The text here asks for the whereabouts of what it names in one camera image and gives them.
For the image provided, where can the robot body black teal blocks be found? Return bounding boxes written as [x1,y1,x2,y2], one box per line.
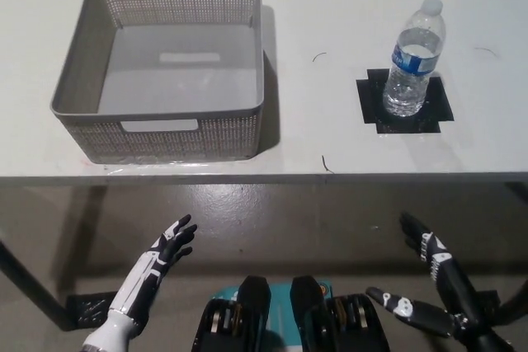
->
[190,275,391,352]

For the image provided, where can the black metal table leg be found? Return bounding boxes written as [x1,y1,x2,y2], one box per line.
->
[0,239,69,332]
[497,181,528,327]

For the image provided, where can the black floor tape patch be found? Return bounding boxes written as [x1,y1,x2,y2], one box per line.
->
[473,287,502,312]
[65,291,117,326]

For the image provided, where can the grey perforated plastic basket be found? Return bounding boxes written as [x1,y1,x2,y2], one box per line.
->
[49,0,266,165]

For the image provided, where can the clear plastic water bottle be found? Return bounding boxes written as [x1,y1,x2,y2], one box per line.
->
[382,0,448,118]

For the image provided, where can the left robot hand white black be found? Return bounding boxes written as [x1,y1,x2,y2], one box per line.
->
[107,214,199,329]

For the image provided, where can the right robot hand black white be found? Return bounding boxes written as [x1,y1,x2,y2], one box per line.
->
[365,211,498,340]

